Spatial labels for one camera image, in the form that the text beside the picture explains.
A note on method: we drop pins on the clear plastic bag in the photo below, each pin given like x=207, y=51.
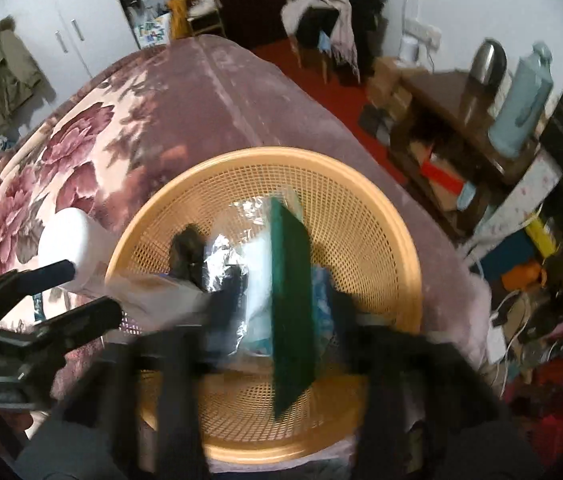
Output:
x=226, y=255

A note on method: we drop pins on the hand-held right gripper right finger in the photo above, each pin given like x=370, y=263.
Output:
x=396, y=385

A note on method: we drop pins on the orange object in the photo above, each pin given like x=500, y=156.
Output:
x=524, y=277

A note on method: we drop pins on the rattan chair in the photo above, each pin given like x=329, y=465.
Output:
x=201, y=7

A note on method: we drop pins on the dark wooden door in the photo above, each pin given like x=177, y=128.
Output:
x=251, y=0

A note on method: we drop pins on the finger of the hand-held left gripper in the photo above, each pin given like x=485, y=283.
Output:
x=86, y=317
x=36, y=275

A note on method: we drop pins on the yellow box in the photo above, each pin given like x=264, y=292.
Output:
x=541, y=235

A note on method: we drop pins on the wooden side table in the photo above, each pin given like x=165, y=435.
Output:
x=446, y=100

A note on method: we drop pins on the light blue thermos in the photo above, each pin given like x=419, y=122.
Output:
x=521, y=105

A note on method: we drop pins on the yellow mesh basket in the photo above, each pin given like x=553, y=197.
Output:
x=361, y=210

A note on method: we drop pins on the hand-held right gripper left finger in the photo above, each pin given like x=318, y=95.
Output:
x=176, y=385

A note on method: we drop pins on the blue face mask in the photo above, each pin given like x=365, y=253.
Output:
x=259, y=310

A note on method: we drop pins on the cardboard boxes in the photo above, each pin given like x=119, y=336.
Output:
x=386, y=90

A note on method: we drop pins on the olive green jacket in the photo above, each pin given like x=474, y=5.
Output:
x=1, y=70

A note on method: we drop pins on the dark mesh cloth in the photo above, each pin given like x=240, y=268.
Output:
x=186, y=250

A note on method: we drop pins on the white floral board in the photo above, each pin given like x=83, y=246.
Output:
x=526, y=190

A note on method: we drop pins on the floral plush blanket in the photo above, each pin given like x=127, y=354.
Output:
x=211, y=100

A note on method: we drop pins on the white plastic canister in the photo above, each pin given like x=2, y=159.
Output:
x=76, y=240

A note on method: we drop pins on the white small jar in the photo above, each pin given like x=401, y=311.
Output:
x=409, y=50

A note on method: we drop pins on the pile of clothes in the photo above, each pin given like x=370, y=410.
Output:
x=321, y=10

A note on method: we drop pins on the green scouring pad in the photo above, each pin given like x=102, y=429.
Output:
x=291, y=310

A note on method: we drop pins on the white power strip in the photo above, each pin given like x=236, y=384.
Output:
x=424, y=30

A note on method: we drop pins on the steel thermos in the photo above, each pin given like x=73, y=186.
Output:
x=486, y=65

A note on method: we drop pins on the blue patterned cloth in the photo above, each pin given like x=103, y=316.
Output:
x=321, y=300

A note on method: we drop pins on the colourful printed bag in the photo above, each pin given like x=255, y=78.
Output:
x=151, y=30

